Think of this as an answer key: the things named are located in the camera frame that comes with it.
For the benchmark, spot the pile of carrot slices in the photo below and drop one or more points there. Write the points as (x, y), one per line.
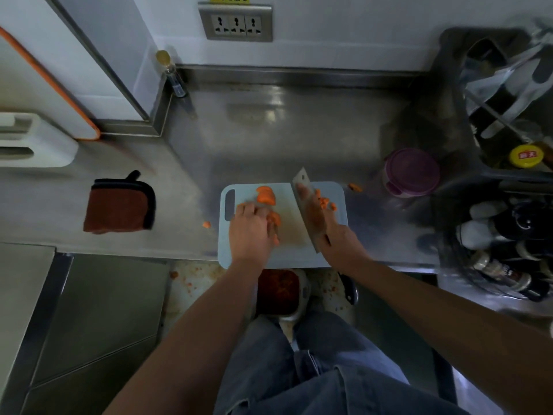
(265, 196)

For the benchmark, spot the blue jeans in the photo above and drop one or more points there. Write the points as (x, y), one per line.
(328, 371)

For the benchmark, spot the brown cloth with black trim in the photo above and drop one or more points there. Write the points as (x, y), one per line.
(116, 209)

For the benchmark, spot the bin with carrot peels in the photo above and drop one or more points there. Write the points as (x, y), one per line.
(278, 293)

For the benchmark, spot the white plastic holder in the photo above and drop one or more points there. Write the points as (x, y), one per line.
(39, 144)

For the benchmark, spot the white board with orange edge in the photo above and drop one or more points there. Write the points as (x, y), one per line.
(39, 82)

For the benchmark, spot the light blue cutting board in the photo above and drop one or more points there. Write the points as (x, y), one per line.
(289, 254)

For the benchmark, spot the small glass bottle with cork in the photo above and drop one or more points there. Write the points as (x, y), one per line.
(173, 75)

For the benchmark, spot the person's right forearm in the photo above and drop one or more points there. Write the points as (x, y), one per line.
(453, 332)

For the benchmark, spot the person's left hand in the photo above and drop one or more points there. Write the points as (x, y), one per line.
(250, 237)

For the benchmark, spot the small white bottle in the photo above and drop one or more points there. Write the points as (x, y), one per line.
(487, 209)

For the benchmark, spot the orange carrot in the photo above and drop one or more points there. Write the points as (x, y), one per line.
(274, 220)

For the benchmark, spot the person's left fingers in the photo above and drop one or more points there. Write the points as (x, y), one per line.
(252, 210)

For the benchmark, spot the person's right fingers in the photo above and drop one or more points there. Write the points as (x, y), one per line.
(330, 222)

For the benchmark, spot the steel cleaver knife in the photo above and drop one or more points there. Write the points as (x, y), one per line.
(309, 207)

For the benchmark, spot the bottle with yellow cap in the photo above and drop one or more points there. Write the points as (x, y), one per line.
(526, 156)

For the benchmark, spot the person's right hand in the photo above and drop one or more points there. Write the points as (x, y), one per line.
(343, 250)

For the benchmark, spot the large white bottle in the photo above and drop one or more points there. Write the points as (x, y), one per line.
(474, 235)

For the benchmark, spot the container with purple lid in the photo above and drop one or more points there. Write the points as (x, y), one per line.
(411, 172)

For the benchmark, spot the grey wall power outlet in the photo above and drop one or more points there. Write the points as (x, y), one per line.
(236, 23)

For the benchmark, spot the labelled glass sauce bottle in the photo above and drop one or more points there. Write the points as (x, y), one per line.
(503, 274)

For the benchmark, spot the dark bottle with black cap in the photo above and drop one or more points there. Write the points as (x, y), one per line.
(522, 224)

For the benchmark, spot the stainless steel cabinet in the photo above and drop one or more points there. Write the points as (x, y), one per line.
(95, 324)

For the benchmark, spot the small chopped carrot pieces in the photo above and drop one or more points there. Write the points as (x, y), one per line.
(324, 202)

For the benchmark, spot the person's left forearm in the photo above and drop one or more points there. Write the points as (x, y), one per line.
(194, 341)

